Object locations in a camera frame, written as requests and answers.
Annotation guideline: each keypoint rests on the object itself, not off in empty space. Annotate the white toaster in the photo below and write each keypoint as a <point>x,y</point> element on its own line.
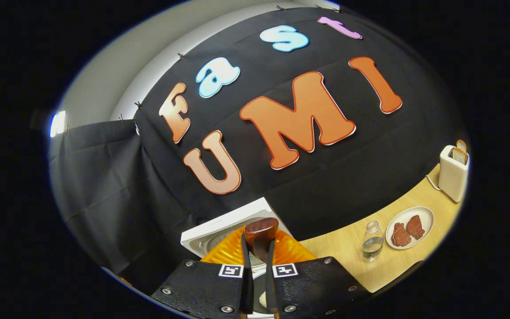
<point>452,177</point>

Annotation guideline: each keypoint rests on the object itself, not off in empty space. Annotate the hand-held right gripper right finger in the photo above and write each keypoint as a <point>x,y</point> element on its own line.
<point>271,283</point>

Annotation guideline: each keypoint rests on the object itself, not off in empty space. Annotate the red-brown meat piece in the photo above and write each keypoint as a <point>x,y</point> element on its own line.
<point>415,227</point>
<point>400,235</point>

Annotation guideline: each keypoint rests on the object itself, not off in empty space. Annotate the white rice cooker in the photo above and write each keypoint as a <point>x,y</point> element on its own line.
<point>219,226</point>

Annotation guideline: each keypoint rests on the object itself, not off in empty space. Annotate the white rice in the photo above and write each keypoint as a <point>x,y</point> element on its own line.
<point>262,299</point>

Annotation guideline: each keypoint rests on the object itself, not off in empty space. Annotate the white oval plate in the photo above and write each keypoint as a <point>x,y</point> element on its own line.
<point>427,217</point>

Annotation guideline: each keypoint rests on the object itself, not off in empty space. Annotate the black backdrop cloth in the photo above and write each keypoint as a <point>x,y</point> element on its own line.
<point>326,186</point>

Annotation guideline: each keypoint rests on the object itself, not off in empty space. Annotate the clear plastic water bottle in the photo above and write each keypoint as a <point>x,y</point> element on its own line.
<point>372,248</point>

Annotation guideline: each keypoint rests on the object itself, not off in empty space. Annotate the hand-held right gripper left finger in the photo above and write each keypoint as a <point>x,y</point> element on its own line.
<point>247,288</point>

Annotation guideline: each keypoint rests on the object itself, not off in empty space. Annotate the toasted bread slice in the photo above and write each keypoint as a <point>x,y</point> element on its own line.
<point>458,155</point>
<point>461,145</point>

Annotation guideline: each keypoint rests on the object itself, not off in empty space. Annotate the brown wooden spoon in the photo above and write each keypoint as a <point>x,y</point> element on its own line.
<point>261,232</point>

